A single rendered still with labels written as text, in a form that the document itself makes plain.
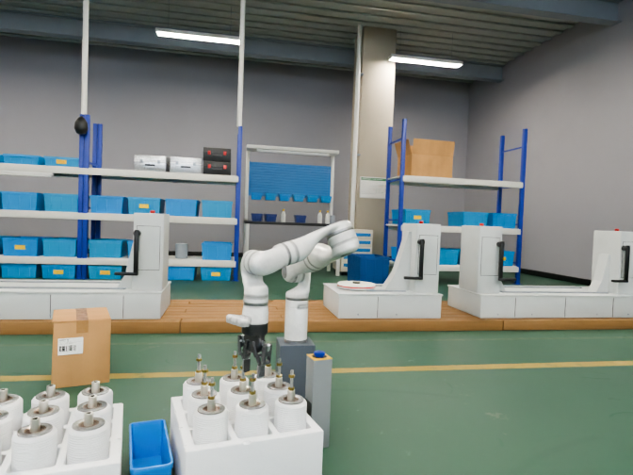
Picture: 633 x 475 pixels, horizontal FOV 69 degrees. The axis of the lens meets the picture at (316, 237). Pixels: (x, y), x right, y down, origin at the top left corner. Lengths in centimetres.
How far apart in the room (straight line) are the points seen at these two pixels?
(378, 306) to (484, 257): 97
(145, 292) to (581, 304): 339
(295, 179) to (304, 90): 320
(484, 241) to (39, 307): 323
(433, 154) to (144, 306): 454
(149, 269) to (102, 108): 699
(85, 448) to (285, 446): 51
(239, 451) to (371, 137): 687
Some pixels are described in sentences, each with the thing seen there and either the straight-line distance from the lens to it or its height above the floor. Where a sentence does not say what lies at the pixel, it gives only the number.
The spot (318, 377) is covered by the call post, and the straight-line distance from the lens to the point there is 167.
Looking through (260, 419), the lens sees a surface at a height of 22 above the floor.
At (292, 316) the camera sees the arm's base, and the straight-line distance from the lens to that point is 186.
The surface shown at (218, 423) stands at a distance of 138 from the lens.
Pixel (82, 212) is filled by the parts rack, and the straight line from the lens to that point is 615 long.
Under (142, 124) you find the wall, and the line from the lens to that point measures 995.
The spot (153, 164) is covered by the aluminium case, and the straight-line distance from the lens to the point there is 604.
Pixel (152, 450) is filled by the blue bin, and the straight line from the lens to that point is 174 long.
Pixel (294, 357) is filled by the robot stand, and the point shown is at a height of 25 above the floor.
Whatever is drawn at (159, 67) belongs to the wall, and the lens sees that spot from 1017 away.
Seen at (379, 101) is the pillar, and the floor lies 281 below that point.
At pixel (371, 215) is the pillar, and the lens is 778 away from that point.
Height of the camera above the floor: 79
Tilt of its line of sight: 2 degrees down
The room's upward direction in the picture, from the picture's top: 2 degrees clockwise
